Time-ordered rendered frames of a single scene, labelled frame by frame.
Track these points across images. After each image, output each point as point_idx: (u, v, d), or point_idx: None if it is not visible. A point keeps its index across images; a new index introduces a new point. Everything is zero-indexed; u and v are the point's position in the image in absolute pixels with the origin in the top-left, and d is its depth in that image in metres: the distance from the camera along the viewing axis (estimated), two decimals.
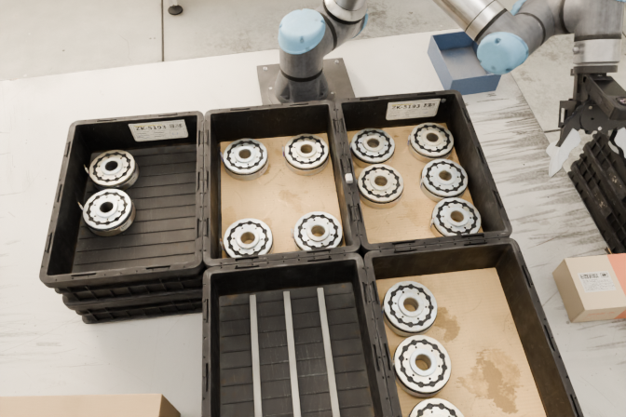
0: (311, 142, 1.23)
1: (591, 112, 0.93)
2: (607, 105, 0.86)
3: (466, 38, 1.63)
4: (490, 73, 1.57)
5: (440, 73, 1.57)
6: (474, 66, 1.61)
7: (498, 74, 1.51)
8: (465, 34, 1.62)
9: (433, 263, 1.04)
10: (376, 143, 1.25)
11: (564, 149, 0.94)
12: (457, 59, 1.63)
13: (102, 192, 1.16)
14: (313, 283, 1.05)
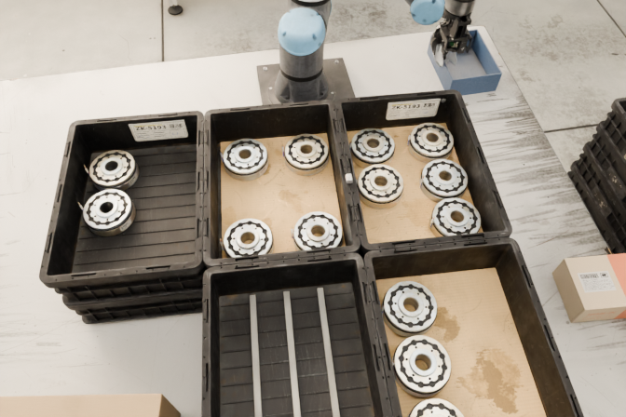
0: (311, 142, 1.23)
1: None
2: None
3: None
4: (490, 73, 1.57)
5: (440, 73, 1.57)
6: (474, 66, 1.61)
7: (498, 75, 1.51)
8: None
9: (433, 263, 1.04)
10: (376, 143, 1.25)
11: None
12: (457, 59, 1.63)
13: (102, 192, 1.16)
14: (313, 283, 1.05)
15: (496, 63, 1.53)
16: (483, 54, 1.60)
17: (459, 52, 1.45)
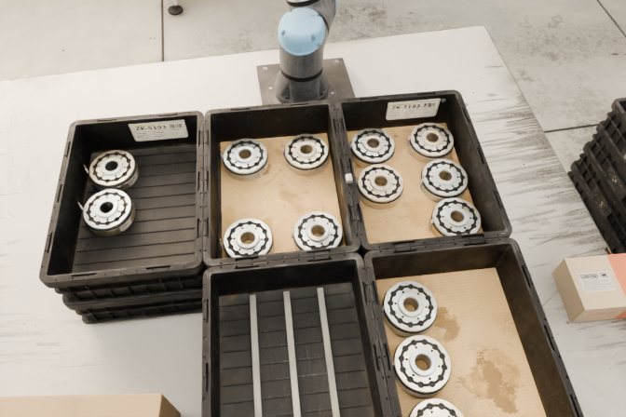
0: (311, 142, 1.23)
1: None
2: None
3: None
4: None
5: None
6: None
7: None
8: None
9: (433, 263, 1.04)
10: (376, 143, 1.25)
11: None
12: None
13: (102, 192, 1.16)
14: (313, 283, 1.05)
15: None
16: None
17: None
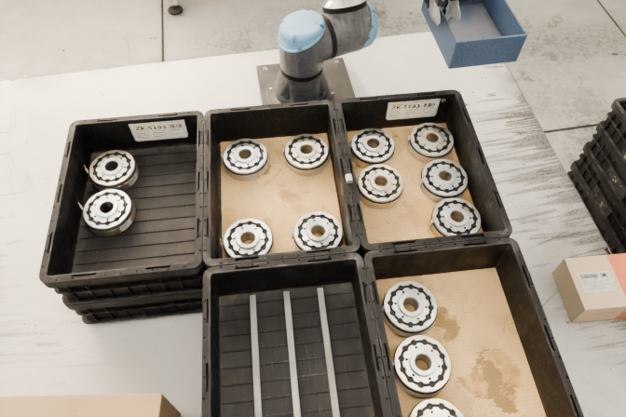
0: (311, 142, 1.23)
1: None
2: None
3: None
4: None
5: (438, 36, 1.12)
6: (486, 29, 1.16)
7: (522, 37, 1.05)
8: None
9: (433, 263, 1.04)
10: (376, 143, 1.25)
11: None
12: (463, 18, 1.18)
13: (102, 192, 1.16)
14: (313, 283, 1.05)
15: (518, 21, 1.07)
16: (498, 10, 1.14)
17: (461, 0, 0.99)
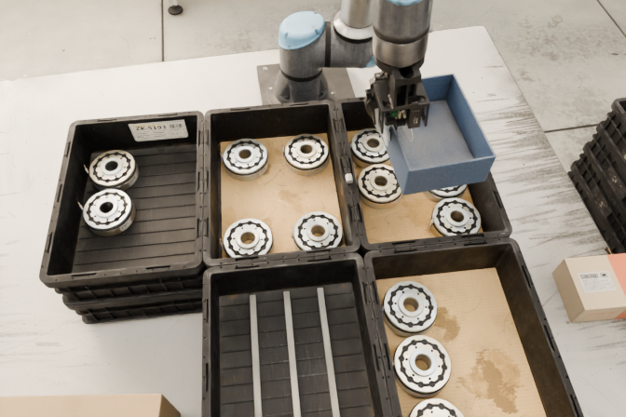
0: (311, 142, 1.23)
1: None
2: None
3: (435, 88, 0.99)
4: (476, 151, 0.92)
5: (390, 152, 0.93)
6: (449, 136, 0.97)
7: (489, 159, 0.86)
8: (434, 82, 0.97)
9: (433, 263, 1.04)
10: (376, 143, 1.25)
11: None
12: (422, 121, 0.99)
13: (102, 192, 1.16)
14: (313, 283, 1.05)
15: (484, 137, 0.88)
16: (463, 115, 0.95)
17: (411, 127, 0.80)
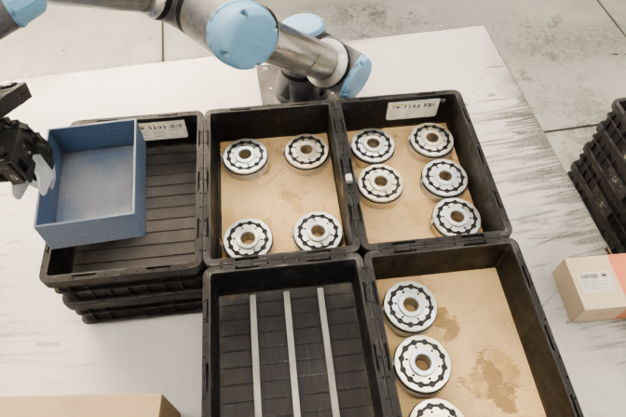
0: (311, 142, 1.23)
1: (17, 127, 0.77)
2: (23, 90, 0.79)
3: (123, 133, 0.94)
4: (140, 204, 0.87)
5: (50, 201, 0.88)
6: (129, 184, 0.92)
7: (128, 216, 0.81)
8: (116, 127, 0.92)
9: (433, 263, 1.04)
10: (376, 143, 1.25)
11: None
12: (107, 168, 0.94)
13: None
14: (313, 283, 1.05)
15: (132, 192, 0.83)
16: (138, 164, 0.90)
17: (14, 182, 0.75)
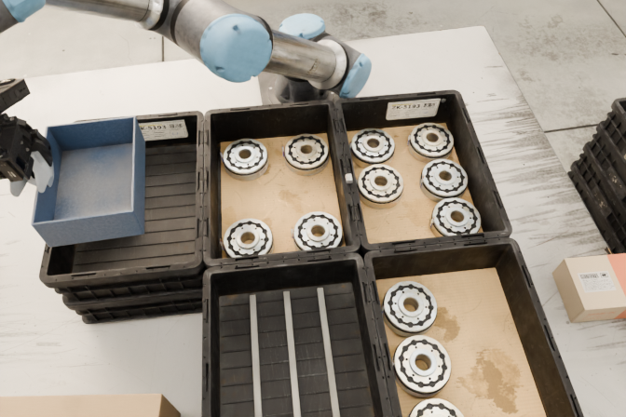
0: (311, 142, 1.23)
1: (15, 124, 0.76)
2: (21, 87, 0.78)
3: (122, 130, 0.93)
4: (139, 201, 0.87)
5: (49, 199, 0.87)
6: (128, 182, 0.91)
7: (126, 214, 0.80)
8: (115, 124, 0.92)
9: (433, 263, 1.04)
10: (376, 143, 1.25)
11: (46, 159, 0.83)
12: (106, 165, 0.93)
13: None
14: (313, 283, 1.05)
15: (131, 189, 0.82)
16: (137, 162, 0.90)
17: (12, 180, 0.74)
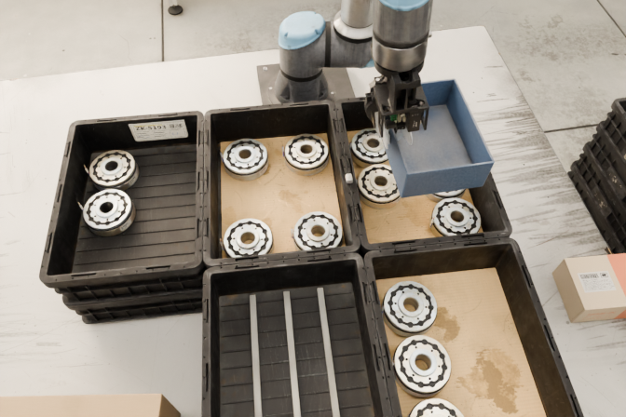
0: (311, 142, 1.23)
1: None
2: None
3: (436, 93, 1.00)
4: (474, 156, 0.93)
5: (390, 154, 0.93)
6: (449, 141, 0.97)
7: (487, 165, 0.87)
8: (435, 87, 0.98)
9: (433, 263, 1.04)
10: (376, 143, 1.25)
11: None
12: (422, 126, 1.00)
13: (102, 192, 1.16)
14: (313, 283, 1.05)
15: (483, 142, 0.89)
16: (463, 120, 0.96)
17: (411, 129, 0.80)
